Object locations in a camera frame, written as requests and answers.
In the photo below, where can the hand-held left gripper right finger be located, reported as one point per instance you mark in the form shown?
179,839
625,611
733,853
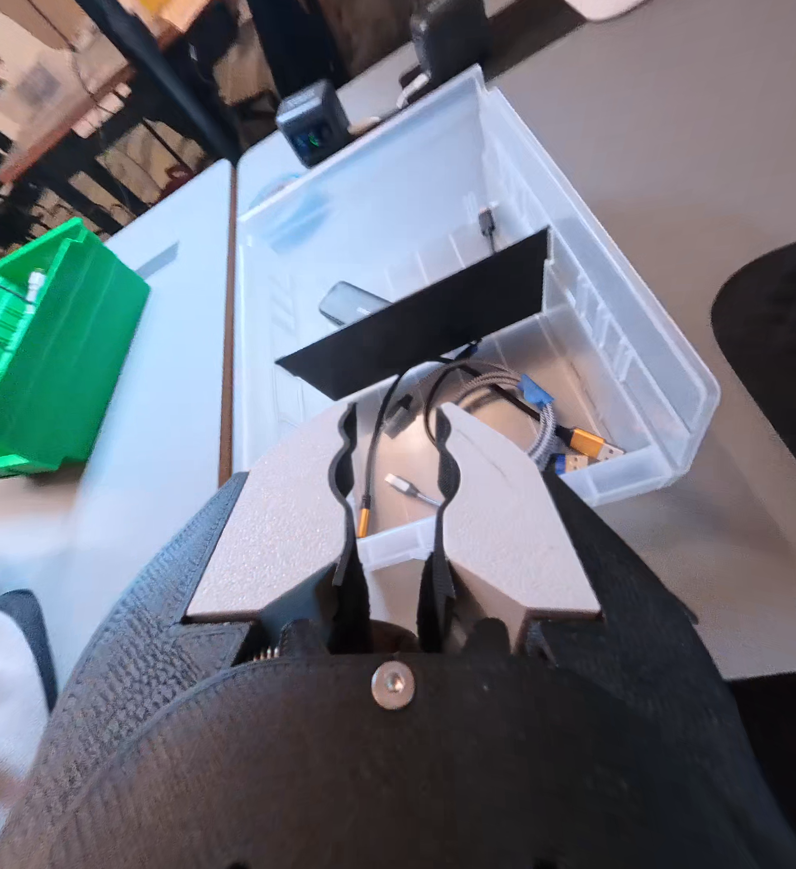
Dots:
516,536

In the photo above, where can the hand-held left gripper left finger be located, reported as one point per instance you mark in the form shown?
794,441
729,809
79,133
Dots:
269,536

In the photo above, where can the clear plastic storage bin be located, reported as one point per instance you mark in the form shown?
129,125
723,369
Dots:
384,217

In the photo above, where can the blue usb plug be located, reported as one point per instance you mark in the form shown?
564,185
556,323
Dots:
533,394
561,465

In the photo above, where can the black bin divider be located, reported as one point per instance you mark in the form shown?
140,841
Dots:
425,326

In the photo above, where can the green plastic bin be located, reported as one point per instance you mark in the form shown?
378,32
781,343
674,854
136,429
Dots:
58,366

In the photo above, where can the black honeycomb wrist pad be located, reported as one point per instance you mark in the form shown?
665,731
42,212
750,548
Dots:
785,353

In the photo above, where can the wooden background table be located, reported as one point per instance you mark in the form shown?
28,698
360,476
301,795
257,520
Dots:
65,129

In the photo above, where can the dark grey power adapter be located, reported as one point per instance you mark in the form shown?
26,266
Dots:
449,41

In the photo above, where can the white metal stand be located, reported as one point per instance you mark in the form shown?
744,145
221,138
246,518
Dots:
601,7

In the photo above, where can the small black cube camera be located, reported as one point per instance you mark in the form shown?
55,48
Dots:
309,115

